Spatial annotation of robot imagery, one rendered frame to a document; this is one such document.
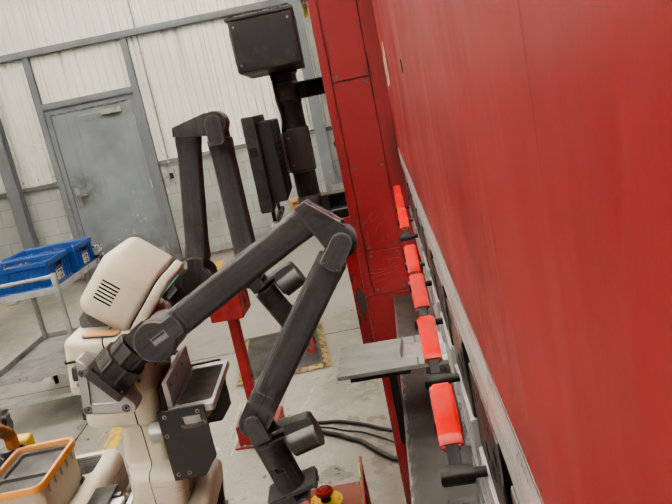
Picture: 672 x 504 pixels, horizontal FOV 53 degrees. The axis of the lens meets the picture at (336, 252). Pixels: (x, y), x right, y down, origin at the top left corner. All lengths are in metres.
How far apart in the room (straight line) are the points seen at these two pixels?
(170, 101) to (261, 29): 6.22
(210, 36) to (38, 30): 2.04
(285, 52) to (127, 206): 6.56
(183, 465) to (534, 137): 1.38
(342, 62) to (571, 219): 2.19
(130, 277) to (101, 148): 7.52
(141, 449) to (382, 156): 1.28
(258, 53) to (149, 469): 1.52
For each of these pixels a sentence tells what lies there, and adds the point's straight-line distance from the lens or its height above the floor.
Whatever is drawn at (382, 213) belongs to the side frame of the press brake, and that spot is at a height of 1.18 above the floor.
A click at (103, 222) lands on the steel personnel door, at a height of 0.69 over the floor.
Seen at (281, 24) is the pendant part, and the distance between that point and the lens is 2.53.
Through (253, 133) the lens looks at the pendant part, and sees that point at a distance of 2.50.
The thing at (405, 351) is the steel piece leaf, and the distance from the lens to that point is 1.59.
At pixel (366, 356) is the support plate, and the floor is 1.00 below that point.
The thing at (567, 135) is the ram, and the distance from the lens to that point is 0.16.
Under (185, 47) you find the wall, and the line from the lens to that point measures 8.70.
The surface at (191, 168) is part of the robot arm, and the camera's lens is 1.66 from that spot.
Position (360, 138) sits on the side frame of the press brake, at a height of 1.45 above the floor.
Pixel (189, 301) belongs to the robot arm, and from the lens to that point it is 1.26.
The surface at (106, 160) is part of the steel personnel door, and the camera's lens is 8.91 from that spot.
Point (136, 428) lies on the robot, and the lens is 1.58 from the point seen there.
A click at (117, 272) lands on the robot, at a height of 1.35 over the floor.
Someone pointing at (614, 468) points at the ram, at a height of 1.50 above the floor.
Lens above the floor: 1.59
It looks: 12 degrees down
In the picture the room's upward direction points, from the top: 12 degrees counter-clockwise
